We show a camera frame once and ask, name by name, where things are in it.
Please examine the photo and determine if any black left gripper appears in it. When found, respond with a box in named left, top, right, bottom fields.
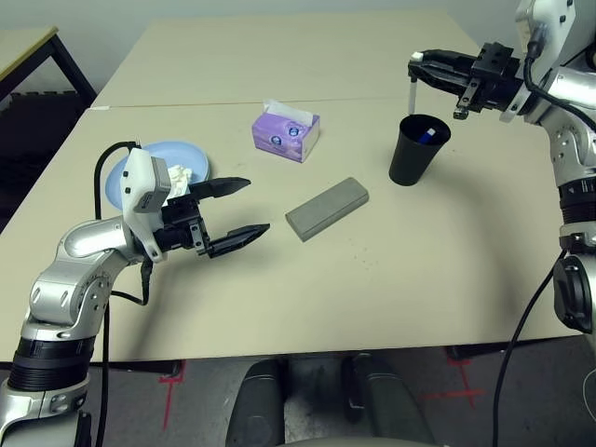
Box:
left=153, top=177, right=271, bottom=260

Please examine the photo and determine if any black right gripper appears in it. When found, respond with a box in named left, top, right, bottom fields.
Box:
left=408, top=42, right=525, bottom=120

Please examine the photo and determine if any white marker black cap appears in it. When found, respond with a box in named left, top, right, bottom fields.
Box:
left=407, top=51, right=424, bottom=115

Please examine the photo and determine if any white tissue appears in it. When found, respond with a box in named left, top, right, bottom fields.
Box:
left=165, top=163, right=195, bottom=197

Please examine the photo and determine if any blue plastic plate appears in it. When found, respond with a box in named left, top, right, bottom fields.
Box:
left=104, top=141, right=210, bottom=211

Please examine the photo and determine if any grey glasses case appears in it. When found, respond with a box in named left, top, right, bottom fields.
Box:
left=284, top=176, right=371, bottom=242

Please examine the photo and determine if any purple tissue pack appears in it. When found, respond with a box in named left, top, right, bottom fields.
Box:
left=251, top=98, right=321, bottom=164

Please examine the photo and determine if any black plastic cup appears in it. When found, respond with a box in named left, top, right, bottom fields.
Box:
left=388, top=114, right=452, bottom=187

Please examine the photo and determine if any grey robot left leg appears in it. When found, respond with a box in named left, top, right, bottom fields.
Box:
left=226, top=358, right=286, bottom=447

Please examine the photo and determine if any grey robot leg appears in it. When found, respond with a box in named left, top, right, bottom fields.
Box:
left=226, top=358, right=286, bottom=447
left=342, top=353, right=437, bottom=447

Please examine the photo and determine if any black foam floor mat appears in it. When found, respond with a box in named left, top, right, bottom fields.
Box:
left=0, top=90, right=95, bottom=229

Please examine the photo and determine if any grey robot right leg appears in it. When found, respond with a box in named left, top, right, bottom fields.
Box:
left=342, top=353, right=437, bottom=447

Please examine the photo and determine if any side table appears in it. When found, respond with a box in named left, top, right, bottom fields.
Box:
left=0, top=25, right=98, bottom=102

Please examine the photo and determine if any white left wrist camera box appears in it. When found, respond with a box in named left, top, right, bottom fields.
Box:
left=121, top=147, right=172, bottom=262

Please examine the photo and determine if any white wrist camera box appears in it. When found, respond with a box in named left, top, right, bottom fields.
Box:
left=500, top=0, right=583, bottom=123
left=121, top=147, right=172, bottom=262

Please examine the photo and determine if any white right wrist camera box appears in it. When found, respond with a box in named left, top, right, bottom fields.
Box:
left=500, top=0, right=583, bottom=123

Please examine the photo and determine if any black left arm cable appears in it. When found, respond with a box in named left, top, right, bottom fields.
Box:
left=94, top=141, right=151, bottom=447

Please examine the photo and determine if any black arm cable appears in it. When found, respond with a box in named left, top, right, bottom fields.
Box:
left=94, top=141, right=151, bottom=447
left=492, top=18, right=596, bottom=447

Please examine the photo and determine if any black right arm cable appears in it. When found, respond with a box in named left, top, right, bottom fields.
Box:
left=492, top=18, right=596, bottom=447

